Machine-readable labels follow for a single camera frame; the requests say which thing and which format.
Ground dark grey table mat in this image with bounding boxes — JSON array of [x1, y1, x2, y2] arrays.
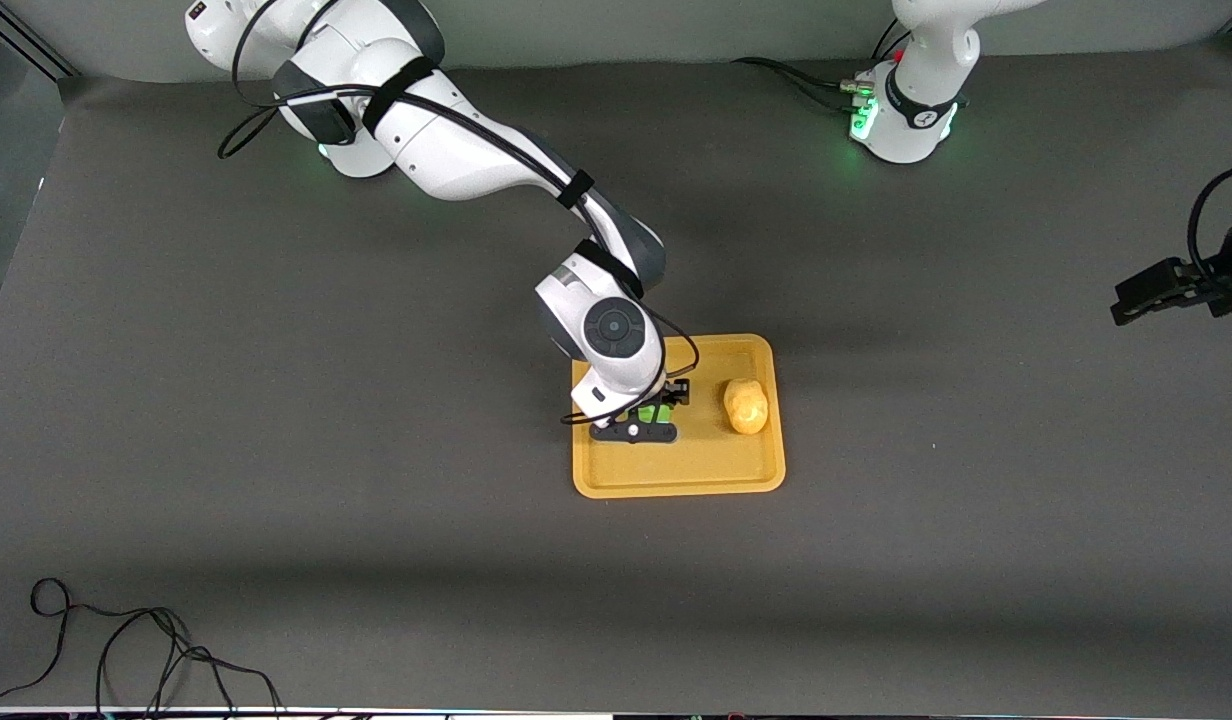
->
[[0, 35, 1232, 715]]

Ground yellow potato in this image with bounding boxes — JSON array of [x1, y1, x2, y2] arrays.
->
[[722, 377, 772, 437]]

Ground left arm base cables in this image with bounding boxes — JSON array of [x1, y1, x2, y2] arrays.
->
[[731, 20, 912, 113]]

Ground loose black cable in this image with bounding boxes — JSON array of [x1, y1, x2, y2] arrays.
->
[[0, 577, 283, 719]]

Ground right arm wrist cable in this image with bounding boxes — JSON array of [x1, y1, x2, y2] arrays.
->
[[216, 0, 700, 426]]

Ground orange plastic tray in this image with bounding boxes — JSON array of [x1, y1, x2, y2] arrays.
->
[[571, 333, 787, 500]]

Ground arm wrist cable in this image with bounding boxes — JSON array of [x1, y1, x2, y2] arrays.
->
[[216, 0, 700, 426], [1187, 164, 1232, 283]]

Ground left arm wrist cable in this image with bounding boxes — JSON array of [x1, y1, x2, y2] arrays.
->
[[1187, 164, 1232, 283]]

